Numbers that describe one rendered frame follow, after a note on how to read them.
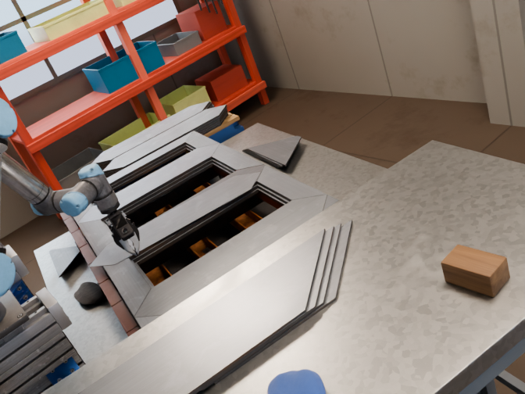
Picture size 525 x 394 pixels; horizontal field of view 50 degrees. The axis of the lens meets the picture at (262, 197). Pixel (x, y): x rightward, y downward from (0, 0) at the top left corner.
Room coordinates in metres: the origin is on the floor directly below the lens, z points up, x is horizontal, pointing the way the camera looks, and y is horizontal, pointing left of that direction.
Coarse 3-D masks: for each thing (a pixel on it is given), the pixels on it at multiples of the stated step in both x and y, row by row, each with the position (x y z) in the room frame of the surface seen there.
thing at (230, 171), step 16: (160, 160) 2.62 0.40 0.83; (208, 160) 2.36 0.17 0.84; (128, 176) 2.57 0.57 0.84; (192, 176) 2.31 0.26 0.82; (160, 192) 2.26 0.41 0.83; (256, 192) 1.93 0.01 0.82; (272, 192) 1.83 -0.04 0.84; (128, 208) 2.22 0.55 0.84; (224, 208) 1.89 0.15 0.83; (144, 224) 1.97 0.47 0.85; (192, 224) 1.84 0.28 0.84; (160, 240) 1.80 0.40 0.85; (176, 240) 1.81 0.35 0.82; (144, 256) 1.77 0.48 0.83
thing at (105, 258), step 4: (104, 248) 1.91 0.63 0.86; (108, 248) 1.89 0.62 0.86; (104, 252) 1.88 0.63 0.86; (108, 252) 1.86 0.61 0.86; (100, 256) 1.85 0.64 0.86; (104, 256) 1.84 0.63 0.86; (108, 256) 1.83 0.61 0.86; (96, 260) 1.83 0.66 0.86; (100, 260) 1.82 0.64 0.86; (104, 260) 1.81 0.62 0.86; (108, 260) 1.80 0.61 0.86; (112, 260) 1.78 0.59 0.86; (100, 264) 1.79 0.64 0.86; (104, 264) 1.78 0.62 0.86; (108, 264) 1.77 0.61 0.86; (112, 264) 1.76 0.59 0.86
